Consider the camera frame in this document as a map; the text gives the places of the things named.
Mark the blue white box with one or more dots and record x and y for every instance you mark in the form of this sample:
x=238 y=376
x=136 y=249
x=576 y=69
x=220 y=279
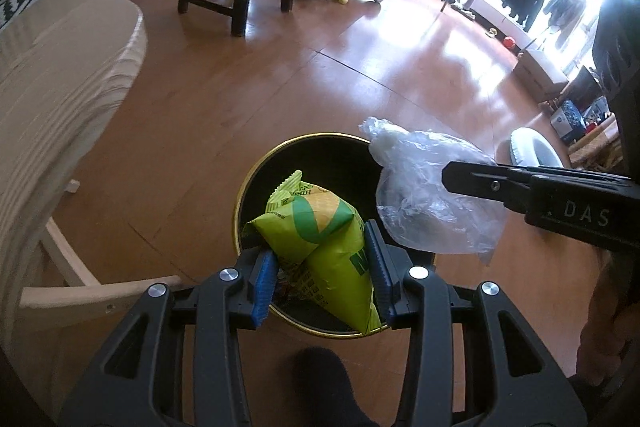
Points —
x=567 y=119

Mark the black gold-rimmed bin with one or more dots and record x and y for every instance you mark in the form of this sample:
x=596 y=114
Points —
x=340 y=162

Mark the dark garment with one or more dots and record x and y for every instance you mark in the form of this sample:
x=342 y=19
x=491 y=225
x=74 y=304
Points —
x=562 y=12

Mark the cardboard box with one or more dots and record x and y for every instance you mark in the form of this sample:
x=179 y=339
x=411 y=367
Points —
x=542 y=74

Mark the small red ball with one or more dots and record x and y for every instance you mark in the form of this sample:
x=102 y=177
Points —
x=508 y=42

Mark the person's right hand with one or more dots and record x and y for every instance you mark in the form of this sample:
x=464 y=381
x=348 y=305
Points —
x=607 y=332

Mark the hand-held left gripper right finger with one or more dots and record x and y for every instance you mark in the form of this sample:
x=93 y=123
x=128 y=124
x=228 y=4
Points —
x=380 y=267

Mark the green snack packet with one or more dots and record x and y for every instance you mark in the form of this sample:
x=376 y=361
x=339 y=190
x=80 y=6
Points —
x=325 y=252

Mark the light wooden table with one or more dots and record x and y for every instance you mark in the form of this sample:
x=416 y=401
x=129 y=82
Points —
x=50 y=82

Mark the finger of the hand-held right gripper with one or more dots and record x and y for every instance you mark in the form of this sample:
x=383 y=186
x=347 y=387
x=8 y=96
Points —
x=480 y=182

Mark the clear plastic bag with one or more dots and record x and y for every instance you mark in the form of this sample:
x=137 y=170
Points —
x=425 y=187

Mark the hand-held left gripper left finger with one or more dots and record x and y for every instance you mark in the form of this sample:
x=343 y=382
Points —
x=262 y=292

